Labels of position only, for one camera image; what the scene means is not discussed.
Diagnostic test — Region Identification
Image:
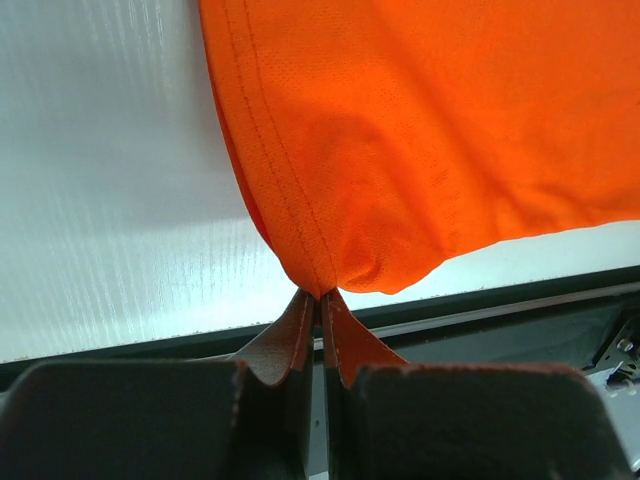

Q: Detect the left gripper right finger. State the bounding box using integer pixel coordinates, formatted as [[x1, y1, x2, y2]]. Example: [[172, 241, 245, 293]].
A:
[[320, 291, 633, 479]]

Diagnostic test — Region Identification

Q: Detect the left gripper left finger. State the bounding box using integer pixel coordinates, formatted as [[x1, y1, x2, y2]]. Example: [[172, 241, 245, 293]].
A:
[[1, 291, 315, 479]]

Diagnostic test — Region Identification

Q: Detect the orange t shirt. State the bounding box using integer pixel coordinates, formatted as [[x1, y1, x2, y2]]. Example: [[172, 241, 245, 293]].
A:
[[199, 1, 639, 296]]

